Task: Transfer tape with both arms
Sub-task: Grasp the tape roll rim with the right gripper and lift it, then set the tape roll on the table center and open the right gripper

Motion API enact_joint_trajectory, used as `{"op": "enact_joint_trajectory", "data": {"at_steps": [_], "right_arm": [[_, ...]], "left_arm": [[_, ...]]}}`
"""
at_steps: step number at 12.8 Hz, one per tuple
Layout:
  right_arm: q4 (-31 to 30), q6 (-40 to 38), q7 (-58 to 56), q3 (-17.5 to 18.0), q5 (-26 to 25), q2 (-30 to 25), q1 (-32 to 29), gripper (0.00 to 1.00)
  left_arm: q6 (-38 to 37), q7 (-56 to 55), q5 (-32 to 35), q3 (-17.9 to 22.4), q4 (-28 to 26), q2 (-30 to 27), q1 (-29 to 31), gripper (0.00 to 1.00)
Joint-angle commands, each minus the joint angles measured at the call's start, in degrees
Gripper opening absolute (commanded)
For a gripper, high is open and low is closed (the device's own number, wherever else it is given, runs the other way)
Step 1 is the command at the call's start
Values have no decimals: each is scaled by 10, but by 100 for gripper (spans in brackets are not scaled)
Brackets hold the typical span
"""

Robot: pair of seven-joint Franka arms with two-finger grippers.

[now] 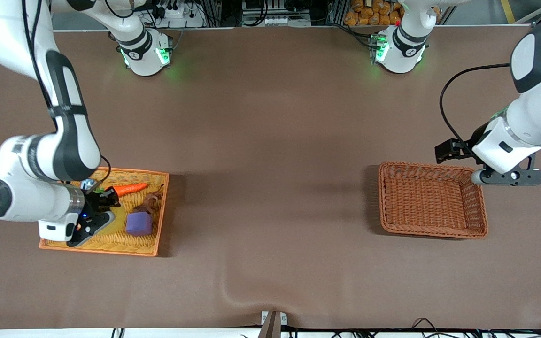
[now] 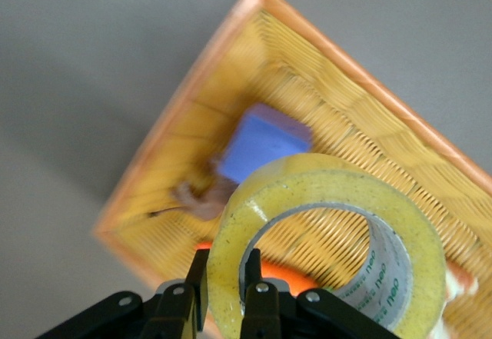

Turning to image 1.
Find orange toy carrot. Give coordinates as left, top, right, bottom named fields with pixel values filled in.
left=110, top=183, right=150, bottom=198

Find purple foam cube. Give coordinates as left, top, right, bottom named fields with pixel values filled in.
left=126, top=211, right=154, bottom=238

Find brown toy animal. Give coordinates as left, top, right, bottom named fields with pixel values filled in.
left=133, top=184, right=164, bottom=215

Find orange yellow wicker tray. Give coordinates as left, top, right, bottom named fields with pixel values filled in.
left=39, top=168, right=170, bottom=258

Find brown wicker basket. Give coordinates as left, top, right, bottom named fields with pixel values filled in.
left=378, top=162, right=489, bottom=239

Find pile of orange objects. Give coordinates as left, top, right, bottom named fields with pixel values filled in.
left=344, top=0, right=441, bottom=26

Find white power strip with plugs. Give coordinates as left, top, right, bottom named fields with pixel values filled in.
left=155, top=4, right=205, bottom=28

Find long white power strip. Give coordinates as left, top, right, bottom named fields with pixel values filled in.
left=244, top=16, right=312, bottom=27

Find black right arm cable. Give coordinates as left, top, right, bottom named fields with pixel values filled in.
left=21, top=0, right=112, bottom=188

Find metal table edge bracket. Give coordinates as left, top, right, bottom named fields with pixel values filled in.
left=261, top=311, right=288, bottom=338

